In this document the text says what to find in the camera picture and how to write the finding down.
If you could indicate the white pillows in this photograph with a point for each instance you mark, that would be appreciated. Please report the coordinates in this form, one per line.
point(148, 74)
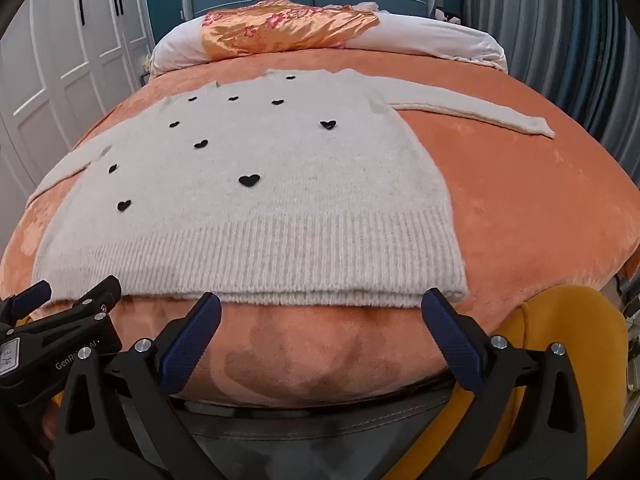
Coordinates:
point(450, 42)

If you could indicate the bedside clutter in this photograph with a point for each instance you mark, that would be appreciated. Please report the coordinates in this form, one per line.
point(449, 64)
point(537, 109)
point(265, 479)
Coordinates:
point(446, 15)

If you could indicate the orange floral satin cloth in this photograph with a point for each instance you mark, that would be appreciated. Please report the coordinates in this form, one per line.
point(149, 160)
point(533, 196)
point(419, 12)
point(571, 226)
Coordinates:
point(290, 30)

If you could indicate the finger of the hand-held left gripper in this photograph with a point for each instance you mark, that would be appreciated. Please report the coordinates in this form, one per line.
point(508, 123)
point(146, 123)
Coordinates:
point(97, 296)
point(30, 297)

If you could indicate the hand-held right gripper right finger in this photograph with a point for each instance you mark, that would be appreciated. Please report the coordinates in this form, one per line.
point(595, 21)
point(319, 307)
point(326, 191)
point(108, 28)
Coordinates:
point(452, 340)

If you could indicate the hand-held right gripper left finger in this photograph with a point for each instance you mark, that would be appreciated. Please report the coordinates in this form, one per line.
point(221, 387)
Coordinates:
point(192, 340)

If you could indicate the blue-grey curtain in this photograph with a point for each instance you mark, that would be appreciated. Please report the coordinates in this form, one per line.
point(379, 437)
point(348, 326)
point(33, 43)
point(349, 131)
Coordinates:
point(550, 35)

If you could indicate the grey cloth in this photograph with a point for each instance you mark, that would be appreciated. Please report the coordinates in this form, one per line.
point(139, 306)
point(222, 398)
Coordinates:
point(310, 430)

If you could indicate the white wardrobe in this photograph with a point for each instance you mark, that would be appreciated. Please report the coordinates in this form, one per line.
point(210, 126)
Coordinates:
point(50, 60)

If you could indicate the cream fluffy towel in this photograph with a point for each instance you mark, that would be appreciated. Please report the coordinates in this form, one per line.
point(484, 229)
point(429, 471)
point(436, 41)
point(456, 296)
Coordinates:
point(275, 210)

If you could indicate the orange plush blanket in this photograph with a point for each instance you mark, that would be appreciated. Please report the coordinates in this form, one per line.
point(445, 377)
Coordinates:
point(525, 210)

